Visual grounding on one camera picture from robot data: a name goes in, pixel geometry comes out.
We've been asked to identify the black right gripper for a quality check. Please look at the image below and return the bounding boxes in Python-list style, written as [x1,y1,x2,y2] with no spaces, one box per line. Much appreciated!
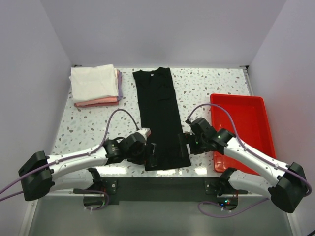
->
[178,131,210,157]

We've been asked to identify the black t shirt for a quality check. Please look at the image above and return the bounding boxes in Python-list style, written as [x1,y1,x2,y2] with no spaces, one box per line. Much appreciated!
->
[133,67,191,171]

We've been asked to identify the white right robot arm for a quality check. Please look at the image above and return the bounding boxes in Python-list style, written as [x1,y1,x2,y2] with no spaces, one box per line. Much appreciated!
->
[180,118,311,213]

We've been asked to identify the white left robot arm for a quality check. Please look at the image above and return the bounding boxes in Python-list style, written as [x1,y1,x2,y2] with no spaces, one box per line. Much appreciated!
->
[18,128,157,201]

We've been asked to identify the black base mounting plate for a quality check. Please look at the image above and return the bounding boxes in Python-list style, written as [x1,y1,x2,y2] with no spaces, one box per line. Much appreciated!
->
[73,177,245,205]

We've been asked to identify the folded pink t shirt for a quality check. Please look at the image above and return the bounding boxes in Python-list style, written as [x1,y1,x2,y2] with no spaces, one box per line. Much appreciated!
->
[74,68,119,108]

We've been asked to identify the red plastic tray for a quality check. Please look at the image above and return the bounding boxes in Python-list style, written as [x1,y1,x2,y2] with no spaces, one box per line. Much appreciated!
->
[210,94,276,175]

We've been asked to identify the folded purple t shirt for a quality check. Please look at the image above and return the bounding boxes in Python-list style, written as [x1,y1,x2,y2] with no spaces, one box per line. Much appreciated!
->
[117,71,123,101]

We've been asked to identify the folded white t shirt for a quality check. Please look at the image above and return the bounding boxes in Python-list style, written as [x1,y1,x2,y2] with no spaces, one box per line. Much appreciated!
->
[69,64,119,103]

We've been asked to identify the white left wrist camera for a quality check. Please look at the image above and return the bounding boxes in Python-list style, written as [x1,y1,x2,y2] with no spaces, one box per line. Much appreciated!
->
[137,128,151,139]

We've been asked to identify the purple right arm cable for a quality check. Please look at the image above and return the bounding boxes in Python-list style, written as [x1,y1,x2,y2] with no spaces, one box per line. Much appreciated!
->
[186,103,313,219]

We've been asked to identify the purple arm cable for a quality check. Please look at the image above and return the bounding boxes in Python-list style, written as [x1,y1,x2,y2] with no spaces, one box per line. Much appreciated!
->
[186,103,313,219]
[0,108,143,202]

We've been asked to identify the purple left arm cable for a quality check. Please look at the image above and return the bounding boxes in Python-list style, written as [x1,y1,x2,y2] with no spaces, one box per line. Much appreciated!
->
[0,108,143,202]

